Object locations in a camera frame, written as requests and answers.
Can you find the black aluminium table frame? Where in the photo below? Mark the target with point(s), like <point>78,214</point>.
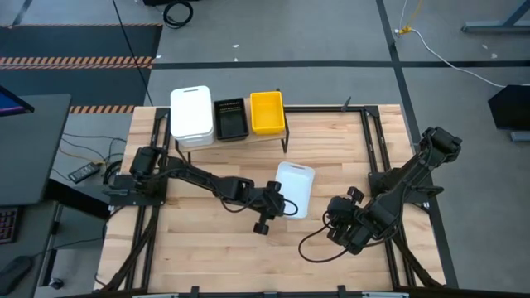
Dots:
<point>323,109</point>

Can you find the black power brick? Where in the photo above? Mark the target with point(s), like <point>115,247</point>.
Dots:
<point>84,172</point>

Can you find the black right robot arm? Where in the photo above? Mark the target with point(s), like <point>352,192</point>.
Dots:
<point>414,169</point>

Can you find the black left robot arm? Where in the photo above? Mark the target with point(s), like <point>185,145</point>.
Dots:
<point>194,176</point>

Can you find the black keyboard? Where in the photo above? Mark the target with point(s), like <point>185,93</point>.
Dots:
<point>7,225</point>

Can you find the black mat with striped edge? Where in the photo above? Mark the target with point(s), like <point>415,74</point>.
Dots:
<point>83,41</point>

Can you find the laptop with purple screen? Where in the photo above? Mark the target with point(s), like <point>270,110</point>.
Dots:
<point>10,103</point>

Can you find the white plastic bin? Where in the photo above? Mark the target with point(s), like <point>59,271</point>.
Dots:
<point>194,142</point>
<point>191,109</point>
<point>296,182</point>

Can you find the grey desk leg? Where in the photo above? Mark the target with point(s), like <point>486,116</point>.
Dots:
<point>488,28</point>

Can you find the black desk base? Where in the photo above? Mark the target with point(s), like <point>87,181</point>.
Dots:
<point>74,198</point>

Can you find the yellow slotted plastic basket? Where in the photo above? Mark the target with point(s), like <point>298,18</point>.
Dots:
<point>267,111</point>

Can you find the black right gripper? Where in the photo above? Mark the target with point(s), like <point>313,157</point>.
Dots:
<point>352,225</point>

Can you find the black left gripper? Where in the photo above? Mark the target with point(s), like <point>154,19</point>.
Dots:
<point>271,205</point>

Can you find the black slotted plastic basket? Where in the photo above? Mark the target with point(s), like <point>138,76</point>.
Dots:
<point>231,124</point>

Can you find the black stand base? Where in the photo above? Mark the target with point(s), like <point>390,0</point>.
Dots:
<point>511,107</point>

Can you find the small black knob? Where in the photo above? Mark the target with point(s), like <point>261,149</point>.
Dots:
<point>56,283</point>

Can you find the grey desk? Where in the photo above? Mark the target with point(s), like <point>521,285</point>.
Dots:
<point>33,149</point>

